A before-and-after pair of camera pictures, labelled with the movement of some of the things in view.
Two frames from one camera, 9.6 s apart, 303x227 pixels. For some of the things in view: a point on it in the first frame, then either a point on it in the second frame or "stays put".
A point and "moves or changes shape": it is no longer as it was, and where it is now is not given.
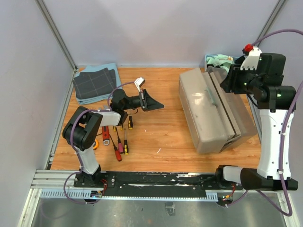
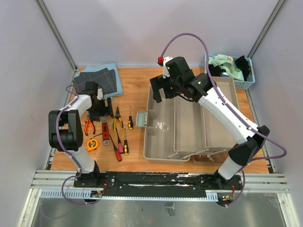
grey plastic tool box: x=216 y=118 moves or changes shape
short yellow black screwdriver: x=130 y=123 stays put
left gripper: x=149 y=103 to x=106 y=110
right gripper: x=229 y=83 to x=157 y=82
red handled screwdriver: x=117 y=152 stays put
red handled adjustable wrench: x=105 y=134 stays put
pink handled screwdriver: x=119 y=143 stays put
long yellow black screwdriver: x=125 y=148 stays put
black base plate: x=153 y=184 stays put
